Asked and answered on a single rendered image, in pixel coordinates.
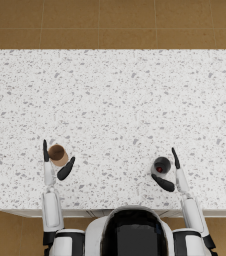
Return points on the dark grey cup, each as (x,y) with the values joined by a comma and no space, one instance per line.
(161,165)

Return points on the robot body with dark centre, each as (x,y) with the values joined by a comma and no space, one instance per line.
(130,232)

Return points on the brown cup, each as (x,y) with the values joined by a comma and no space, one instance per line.
(57,154)

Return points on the red berry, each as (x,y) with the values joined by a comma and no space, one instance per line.
(159,169)

